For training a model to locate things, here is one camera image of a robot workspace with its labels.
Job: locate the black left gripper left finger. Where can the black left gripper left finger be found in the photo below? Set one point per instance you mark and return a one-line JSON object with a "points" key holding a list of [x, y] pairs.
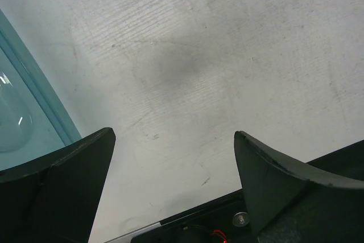
{"points": [[54, 198]]}

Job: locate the teal translucent plastic tray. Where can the teal translucent plastic tray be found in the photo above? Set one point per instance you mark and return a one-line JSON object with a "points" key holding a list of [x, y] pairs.
{"points": [[34, 122]]}

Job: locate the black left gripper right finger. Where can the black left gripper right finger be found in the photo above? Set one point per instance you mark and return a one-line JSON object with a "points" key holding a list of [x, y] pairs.
{"points": [[291, 201]]}

